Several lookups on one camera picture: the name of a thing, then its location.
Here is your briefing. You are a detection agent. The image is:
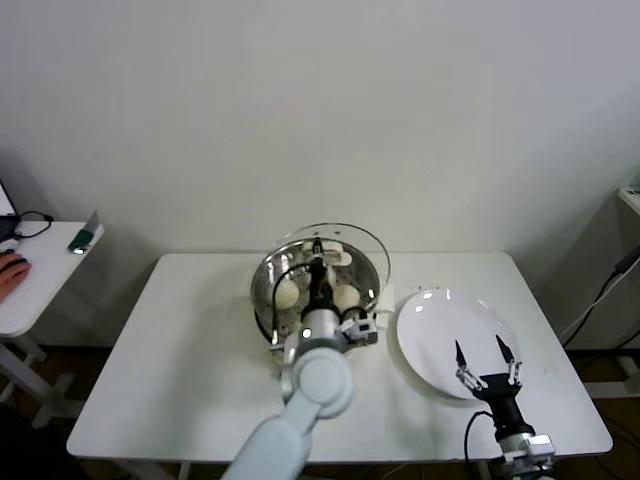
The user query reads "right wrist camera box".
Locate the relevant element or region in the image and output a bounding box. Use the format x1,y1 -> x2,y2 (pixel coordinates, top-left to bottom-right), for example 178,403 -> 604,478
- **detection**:
527,433 -> 557,457

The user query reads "steel steamer basket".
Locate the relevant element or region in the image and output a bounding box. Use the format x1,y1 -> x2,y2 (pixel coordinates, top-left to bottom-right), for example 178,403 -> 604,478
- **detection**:
238,238 -> 397,347

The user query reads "glass pot lid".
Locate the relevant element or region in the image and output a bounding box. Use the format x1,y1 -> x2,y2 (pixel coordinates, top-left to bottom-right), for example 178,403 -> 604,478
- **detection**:
259,222 -> 393,314

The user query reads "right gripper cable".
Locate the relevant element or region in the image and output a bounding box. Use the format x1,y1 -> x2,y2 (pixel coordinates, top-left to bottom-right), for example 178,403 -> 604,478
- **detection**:
464,410 -> 499,461

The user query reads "person's hand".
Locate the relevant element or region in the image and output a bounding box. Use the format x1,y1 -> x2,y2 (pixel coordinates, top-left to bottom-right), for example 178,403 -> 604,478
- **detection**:
0,253 -> 33,306

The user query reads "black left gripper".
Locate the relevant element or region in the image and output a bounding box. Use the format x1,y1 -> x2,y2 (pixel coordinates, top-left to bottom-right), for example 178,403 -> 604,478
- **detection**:
305,238 -> 338,314

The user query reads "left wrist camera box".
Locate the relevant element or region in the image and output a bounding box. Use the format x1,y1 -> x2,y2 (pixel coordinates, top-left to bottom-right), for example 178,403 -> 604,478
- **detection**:
341,317 -> 380,346

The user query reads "black wall cable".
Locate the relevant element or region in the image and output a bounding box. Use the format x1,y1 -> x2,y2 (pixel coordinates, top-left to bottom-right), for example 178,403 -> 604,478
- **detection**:
559,252 -> 640,349

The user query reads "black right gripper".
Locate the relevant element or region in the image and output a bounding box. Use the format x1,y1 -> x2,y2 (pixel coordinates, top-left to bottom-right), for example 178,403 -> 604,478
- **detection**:
452,333 -> 532,436

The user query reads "black cable on side table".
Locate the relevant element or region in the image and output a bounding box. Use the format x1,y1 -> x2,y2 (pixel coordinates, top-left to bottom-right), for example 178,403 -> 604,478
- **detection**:
12,209 -> 54,239

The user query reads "green circuit board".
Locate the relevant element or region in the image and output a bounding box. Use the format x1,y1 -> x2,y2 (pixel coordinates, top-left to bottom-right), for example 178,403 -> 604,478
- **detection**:
67,209 -> 105,256

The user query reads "white round plate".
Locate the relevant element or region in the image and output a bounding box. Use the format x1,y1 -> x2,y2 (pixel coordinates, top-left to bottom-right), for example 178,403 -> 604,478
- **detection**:
395,288 -> 525,401

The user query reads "laptop computer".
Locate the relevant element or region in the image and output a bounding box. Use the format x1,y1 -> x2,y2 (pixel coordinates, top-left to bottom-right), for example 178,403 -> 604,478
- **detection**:
0,177 -> 20,241

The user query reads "white side table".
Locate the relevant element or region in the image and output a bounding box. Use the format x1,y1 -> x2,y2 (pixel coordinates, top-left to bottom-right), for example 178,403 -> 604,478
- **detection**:
0,219 -> 106,426

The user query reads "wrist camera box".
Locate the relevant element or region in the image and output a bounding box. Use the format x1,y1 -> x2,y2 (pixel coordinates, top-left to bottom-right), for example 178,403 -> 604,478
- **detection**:
527,433 -> 557,457
341,317 -> 380,346

